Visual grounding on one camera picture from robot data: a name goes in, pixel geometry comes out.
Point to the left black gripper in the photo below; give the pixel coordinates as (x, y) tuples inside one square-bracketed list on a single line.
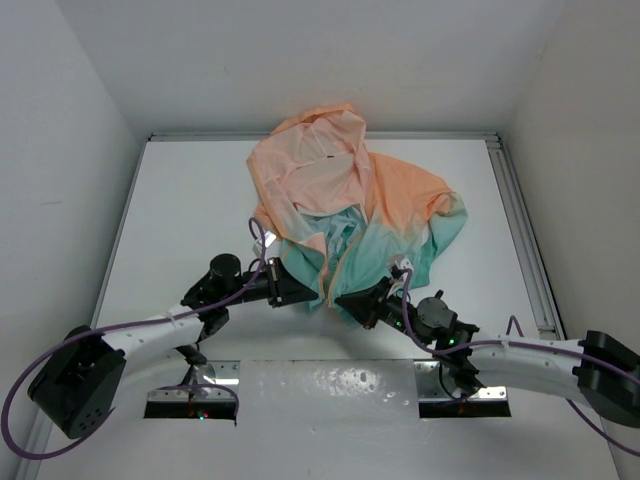
[(282, 288)]

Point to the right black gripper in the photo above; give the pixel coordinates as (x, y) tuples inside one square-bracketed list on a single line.
[(368, 306)]

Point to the orange and teal jacket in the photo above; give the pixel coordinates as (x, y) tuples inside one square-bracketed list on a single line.
[(340, 211)]

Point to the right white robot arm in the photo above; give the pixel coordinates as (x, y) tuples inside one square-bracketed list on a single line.
[(597, 371)]

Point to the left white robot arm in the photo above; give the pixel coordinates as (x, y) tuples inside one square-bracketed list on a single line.
[(80, 383)]

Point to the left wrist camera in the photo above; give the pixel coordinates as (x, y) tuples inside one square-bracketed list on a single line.
[(264, 242)]

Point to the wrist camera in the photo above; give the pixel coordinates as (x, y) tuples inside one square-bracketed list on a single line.
[(399, 266), (264, 242)]

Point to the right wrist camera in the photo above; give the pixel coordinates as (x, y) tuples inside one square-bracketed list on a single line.
[(399, 266)]

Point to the metal base plate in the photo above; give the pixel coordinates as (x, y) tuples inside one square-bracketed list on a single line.
[(211, 391)]

